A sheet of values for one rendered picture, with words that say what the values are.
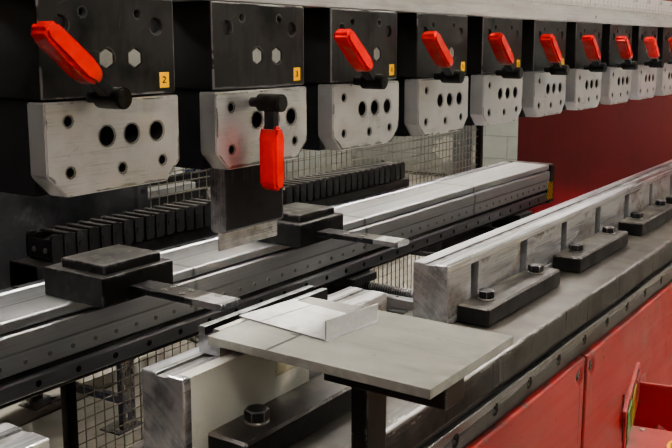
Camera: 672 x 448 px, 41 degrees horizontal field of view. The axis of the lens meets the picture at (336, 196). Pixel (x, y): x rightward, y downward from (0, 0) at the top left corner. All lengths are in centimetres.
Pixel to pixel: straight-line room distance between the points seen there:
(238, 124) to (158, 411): 30
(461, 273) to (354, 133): 41
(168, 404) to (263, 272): 51
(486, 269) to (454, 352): 61
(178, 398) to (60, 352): 27
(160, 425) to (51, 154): 34
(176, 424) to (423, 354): 26
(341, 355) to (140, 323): 42
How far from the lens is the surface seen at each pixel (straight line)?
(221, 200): 96
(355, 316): 96
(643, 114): 303
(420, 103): 122
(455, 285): 140
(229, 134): 90
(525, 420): 142
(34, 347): 114
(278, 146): 91
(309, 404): 103
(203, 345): 100
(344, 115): 106
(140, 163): 82
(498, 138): 879
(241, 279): 138
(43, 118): 75
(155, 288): 113
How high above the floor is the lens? 130
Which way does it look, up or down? 10 degrees down
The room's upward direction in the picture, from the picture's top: straight up
